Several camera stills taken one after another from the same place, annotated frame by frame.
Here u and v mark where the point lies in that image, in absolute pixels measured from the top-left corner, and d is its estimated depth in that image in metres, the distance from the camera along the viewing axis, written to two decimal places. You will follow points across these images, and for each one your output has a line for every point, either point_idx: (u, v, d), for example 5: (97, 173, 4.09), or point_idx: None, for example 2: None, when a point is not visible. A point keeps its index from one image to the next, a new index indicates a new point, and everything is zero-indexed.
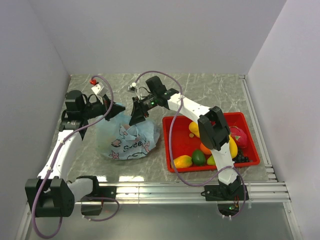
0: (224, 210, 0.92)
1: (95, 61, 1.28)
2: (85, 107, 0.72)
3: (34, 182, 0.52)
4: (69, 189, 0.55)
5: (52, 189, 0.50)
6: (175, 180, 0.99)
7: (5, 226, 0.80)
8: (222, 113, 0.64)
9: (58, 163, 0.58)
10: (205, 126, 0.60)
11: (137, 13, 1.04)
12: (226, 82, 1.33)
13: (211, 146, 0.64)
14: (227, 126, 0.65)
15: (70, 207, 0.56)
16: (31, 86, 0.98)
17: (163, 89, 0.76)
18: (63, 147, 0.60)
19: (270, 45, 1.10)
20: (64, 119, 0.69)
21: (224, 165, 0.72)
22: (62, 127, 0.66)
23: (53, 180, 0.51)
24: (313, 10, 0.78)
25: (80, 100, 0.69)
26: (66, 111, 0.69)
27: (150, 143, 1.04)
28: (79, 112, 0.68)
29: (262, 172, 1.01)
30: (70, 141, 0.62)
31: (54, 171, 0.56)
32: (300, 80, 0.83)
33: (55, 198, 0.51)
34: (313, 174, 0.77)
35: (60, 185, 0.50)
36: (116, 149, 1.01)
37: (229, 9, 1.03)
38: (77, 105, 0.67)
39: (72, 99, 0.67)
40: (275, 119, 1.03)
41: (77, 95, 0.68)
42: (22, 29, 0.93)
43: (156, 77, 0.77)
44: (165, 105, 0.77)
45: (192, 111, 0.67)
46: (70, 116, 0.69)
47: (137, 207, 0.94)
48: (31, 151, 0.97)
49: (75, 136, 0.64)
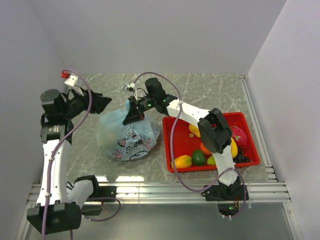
0: (224, 210, 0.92)
1: (95, 61, 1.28)
2: (68, 108, 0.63)
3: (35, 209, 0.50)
4: (73, 204, 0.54)
5: (57, 213, 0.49)
6: (175, 180, 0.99)
7: (6, 225, 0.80)
8: (222, 115, 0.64)
9: (55, 184, 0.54)
10: (206, 129, 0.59)
11: (137, 13, 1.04)
12: (226, 83, 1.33)
13: (214, 148, 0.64)
14: (228, 128, 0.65)
15: (78, 219, 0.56)
16: (31, 86, 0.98)
17: (163, 95, 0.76)
18: (53, 163, 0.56)
19: (270, 45, 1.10)
20: (43, 125, 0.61)
21: (226, 167, 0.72)
22: (45, 136, 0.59)
23: (56, 205, 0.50)
24: (312, 11, 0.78)
25: (60, 99, 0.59)
26: (45, 115, 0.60)
27: (151, 140, 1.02)
28: (61, 114, 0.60)
29: (262, 172, 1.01)
30: (60, 154, 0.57)
31: (53, 195, 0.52)
32: (301, 80, 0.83)
33: (62, 220, 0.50)
34: (313, 174, 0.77)
35: (64, 208, 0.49)
36: (120, 149, 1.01)
37: (228, 10, 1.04)
38: (57, 108, 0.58)
39: (50, 101, 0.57)
40: (276, 119, 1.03)
41: (54, 96, 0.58)
42: (21, 29, 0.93)
43: (155, 79, 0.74)
44: (165, 112, 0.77)
45: (192, 115, 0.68)
46: (52, 120, 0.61)
47: (137, 207, 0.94)
48: (31, 151, 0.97)
49: (63, 146, 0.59)
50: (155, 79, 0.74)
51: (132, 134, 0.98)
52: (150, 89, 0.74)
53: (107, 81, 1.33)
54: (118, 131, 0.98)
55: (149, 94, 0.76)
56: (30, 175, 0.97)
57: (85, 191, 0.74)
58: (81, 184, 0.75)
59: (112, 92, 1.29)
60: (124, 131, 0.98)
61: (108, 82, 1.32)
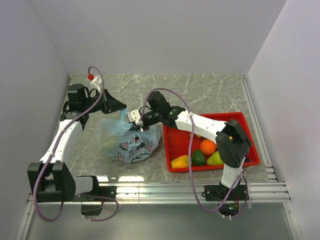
0: (224, 210, 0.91)
1: (95, 61, 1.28)
2: (87, 100, 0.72)
3: (35, 165, 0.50)
4: (70, 174, 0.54)
5: (54, 173, 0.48)
6: (175, 180, 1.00)
7: (5, 225, 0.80)
8: (239, 126, 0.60)
9: (60, 149, 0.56)
10: (227, 144, 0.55)
11: (136, 13, 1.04)
12: (226, 83, 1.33)
13: (234, 163, 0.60)
14: (247, 139, 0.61)
15: (71, 193, 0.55)
16: (31, 87, 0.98)
17: (168, 108, 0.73)
18: (64, 134, 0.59)
19: (270, 45, 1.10)
20: (64, 110, 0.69)
21: (236, 175, 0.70)
22: (63, 117, 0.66)
23: (55, 164, 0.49)
24: (312, 11, 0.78)
25: (83, 92, 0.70)
26: (68, 103, 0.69)
27: (153, 143, 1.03)
28: (80, 102, 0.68)
29: (262, 172, 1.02)
30: (71, 130, 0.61)
31: (56, 156, 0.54)
32: (300, 80, 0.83)
33: (57, 182, 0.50)
34: (313, 174, 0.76)
35: (62, 169, 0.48)
36: (122, 152, 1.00)
37: (228, 10, 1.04)
38: (79, 96, 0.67)
39: (74, 90, 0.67)
40: (276, 119, 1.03)
41: (79, 87, 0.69)
42: (21, 29, 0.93)
43: (159, 93, 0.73)
44: (173, 125, 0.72)
45: (206, 128, 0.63)
46: (72, 107, 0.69)
47: (137, 207, 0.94)
48: (32, 151, 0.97)
49: (76, 124, 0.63)
50: (157, 94, 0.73)
51: (135, 138, 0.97)
52: (153, 103, 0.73)
53: (107, 81, 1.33)
54: (121, 135, 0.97)
55: (153, 108, 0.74)
56: None
57: (84, 186, 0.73)
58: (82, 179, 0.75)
59: (112, 92, 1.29)
60: (127, 136, 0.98)
61: (108, 82, 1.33)
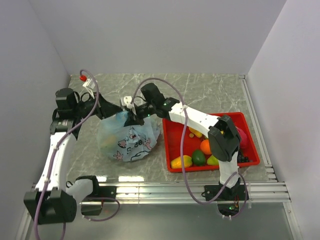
0: (224, 210, 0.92)
1: (95, 61, 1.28)
2: (78, 106, 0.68)
3: (32, 194, 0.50)
4: (69, 195, 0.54)
5: (52, 200, 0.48)
6: (175, 180, 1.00)
7: (6, 224, 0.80)
8: (231, 122, 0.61)
9: (55, 172, 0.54)
10: (218, 138, 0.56)
11: (136, 13, 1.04)
12: (226, 83, 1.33)
13: (223, 157, 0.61)
14: (238, 135, 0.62)
15: (73, 212, 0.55)
16: (31, 87, 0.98)
17: (162, 99, 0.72)
18: (57, 152, 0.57)
19: (270, 45, 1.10)
20: (54, 119, 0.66)
21: (231, 172, 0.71)
22: (54, 129, 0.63)
23: (52, 192, 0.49)
24: (312, 11, 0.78)
25: (72, 98, 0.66)
26: (57, 110, 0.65)
27: (151, 140, 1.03)
28: (71, 110, 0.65)
29: (262, 171, 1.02)
30: (65, 146, 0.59)
31: (52, 181, 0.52)
32: (300, 80, 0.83)
33: (57, 209, 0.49)
34: (313, 174, 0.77)
35: (60, 196, 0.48)
36: (121, 150, 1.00)
37: (228, 10, 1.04)
38: (69, 103, 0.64)
39: (64, 97, 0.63)
40: (276, 120, 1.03)
41: (68, 93, 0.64)
42: (21, 29, 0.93)
43: (153, 84, 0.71)
44: (166, 117, 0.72)
45: (199, 122, 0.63)
46: (62, 115, 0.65)
47: (137, 207, 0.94)
48: (32, 151, 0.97)
49: (69, 138, 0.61)
50: (150, 84, 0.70)
51: (132, 135, 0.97)
52: (147, 94, 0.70)
53: (107, 81, 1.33)
54: (118, 132, 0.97)
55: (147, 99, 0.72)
56: (31, 175, 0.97)
57: (84, 189, 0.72)
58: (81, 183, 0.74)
59: (112, 92, 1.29)
60: (124, 132, 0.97)
61: (108, 82, 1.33)
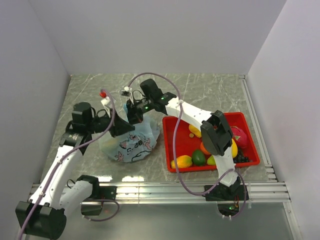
0: (224, 210, 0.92)
1: (95, 61, 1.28)
2: (92, 121, 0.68)
3: (25, 205, 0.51)
4: (60, 212, 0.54)
5: (41, 216, 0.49)
6: (175, 180, 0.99)
7: (6, 225, 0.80)
8: (224, 117, 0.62)
9: (51, 187, 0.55)
10: (209, 132, 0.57)
11: (136, 14, 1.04)
12: (226, 83, 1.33)
13: (215, 151, 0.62)
14: (230, 130, 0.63)
15: (59, 230, 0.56)
16: (31, 87, 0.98)
17: (159, 93, 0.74)
18: (60, 167, 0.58)
19: (270, 46, 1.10)
20: (67, 130, 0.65)
21: (226, 169, 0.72)
22: (63, 141, 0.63)
23: (43, 208, 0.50)
24: (312, 11, 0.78)
25: (88, 113, 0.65)
26: (71, 122, 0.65)
27: (151, 140, 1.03)
28: (84, 126, 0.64)
29: (262, 171, 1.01)
30: (68, 161, 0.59)
31: (46, 196, 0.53)
32: (300, 81, 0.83)
33: (44, 225, 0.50)
34: (313, 175, 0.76)
35: (49, 214, 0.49)
36: (122, 151, 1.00)
37: (228, 9, 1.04)
38: (83, 119, 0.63)
39: (80, 112, 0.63)
40: (276, 120, 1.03)
41: (85, 107, 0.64)
42: (21, 29, 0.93)
43: (151, 80, 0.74)
44: (163, 111, 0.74)
45: (194, 116, 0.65)
46: (75, 128, 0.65)
47: (137, 207, 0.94)
48: (32, 151, 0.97)
49: (75, 154, 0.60)
50: (149, 80, 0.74)
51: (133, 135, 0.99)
52: (145, 89, 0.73)
53: (107, 81, 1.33)
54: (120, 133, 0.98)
55: (146, 95, 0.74)
56: (31, 175, 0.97)
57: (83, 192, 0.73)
58: (80, 187, 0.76)
59: (112, 92, 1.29)
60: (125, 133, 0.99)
61: (108, 82, 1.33)
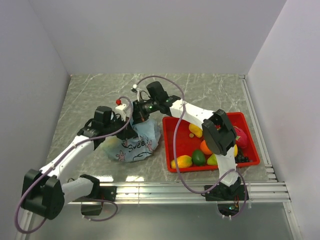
0: (224, 210, 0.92)
1: (95, 61, 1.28)
2: (109, 125, 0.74)
3: (34, 173, 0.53)
4: (61, 192, 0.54)
5: (45, 186, 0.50)
6: (175, 180, 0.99)
7: (5, 225, 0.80)
8: (226, 116, 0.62)
9: (62, 164, 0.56)
10: (211, 130, 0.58)
11: (136, 14, 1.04)
12: (226, 83, 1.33)
13: (218, 150, 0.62)
14: (232, 129, 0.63)
15: (55, 211, 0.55)
16: (31, 87, 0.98)
17: (165, 97, 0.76)
18: (73, 150, 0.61)
19: (270, 45, 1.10)
20: (86, 126, 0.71)
21: (228, 168, 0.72)
22: (80, 132, 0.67)
23: (50, 179, 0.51)
24: (313, 12, 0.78)
25: (108, 116, 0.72)
26: (91, 120, 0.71)
27: (152, 142, 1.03)
28: (102, 124, 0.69)
29: (262, 171, 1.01)
30: (82, 147, 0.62)
31: (55, 170, 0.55)
32: (300, 81, 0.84)
33: (45, 198, 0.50)
34: (313, 175, 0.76)
35: (53, 185, 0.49)
36: (124, 149, 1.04)
37: (228, 10, 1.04)
38: (103, 118, 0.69)
39: (102, 111, 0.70)
40: (276, 120, 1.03)
41: (107, 109, 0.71)
42: (21, 29, 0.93)
43: (158, 83, 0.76)
44: (168, 112, 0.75)
45: (196, 115, 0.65)
46: (93, 126, 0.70)
47: (136, 207, 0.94)
48: (31, 151, 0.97)
49: (89, 144, 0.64)
50: (156, 83, 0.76)
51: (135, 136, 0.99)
52: (152, 91, 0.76)
53: (107, 81, 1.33)
54: None
55: (152, 96, 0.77)
56: None
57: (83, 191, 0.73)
58: (81, 182, 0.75)
59: (112, 92, 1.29)
60: None
61: (108, 82, 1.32)
